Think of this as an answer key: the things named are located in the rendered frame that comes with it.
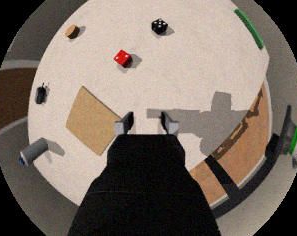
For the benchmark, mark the red die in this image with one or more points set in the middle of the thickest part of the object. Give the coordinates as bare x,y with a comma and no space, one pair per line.
123,58

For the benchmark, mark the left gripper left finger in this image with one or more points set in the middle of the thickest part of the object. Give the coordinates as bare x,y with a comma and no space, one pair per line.
124,125

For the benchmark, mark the tan flat mat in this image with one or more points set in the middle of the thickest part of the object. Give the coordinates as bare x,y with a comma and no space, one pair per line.
91,122

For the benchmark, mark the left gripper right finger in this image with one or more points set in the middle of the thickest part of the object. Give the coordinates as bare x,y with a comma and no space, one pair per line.
170,126

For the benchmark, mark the black die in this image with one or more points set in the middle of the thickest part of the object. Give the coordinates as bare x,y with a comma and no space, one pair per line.
159,26

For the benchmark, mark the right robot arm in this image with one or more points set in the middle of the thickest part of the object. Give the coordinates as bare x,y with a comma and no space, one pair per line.
290,142

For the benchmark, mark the white plastic bottle with blue cap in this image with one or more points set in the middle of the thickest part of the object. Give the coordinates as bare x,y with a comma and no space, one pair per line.
33,151

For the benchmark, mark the tan cylinder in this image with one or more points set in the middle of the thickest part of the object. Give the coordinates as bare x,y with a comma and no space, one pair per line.
72,31

